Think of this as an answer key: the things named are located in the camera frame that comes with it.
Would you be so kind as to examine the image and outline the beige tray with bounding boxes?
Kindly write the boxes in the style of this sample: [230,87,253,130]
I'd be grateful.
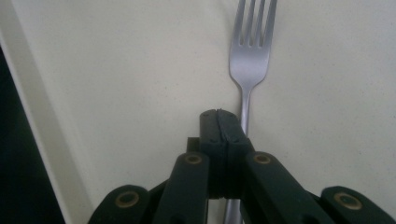
[0,0,396,224]

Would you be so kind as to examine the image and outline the silver fork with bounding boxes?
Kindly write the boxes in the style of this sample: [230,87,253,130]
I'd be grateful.
[223,0,279,224]

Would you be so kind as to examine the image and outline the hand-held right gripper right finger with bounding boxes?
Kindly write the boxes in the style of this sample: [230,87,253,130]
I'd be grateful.
[217,108,256,200]

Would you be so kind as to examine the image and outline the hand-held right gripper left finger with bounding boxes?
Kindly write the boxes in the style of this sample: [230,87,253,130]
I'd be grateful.
[186,108,228,200]

